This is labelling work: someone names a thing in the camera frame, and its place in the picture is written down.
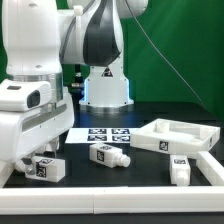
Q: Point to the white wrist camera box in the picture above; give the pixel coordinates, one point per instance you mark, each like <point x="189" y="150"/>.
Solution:
<point x="22" y="96"/>

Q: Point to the camera on black stand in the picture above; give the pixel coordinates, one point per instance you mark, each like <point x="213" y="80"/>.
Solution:
<point x="78" y="79"/>

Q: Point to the white U-shaped fence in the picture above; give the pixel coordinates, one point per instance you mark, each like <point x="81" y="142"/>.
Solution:
<point x="104" y="200"/>

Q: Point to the white marker sheet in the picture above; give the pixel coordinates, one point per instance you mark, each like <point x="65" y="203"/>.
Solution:
<point x="93" y="135"/>

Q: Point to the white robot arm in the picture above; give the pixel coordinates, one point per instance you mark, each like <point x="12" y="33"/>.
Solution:
<point x="39" y="39"/>

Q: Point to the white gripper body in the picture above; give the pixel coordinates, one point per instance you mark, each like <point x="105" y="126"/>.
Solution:
<point x="22" y="133"/>

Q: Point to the white square tabletop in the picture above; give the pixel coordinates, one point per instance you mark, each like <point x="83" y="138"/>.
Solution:
<point x="175" y="137"/>

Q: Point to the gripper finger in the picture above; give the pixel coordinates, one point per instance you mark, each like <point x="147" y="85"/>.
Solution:
<point x="55" y="145"/>
<point x="29" y="165"/>

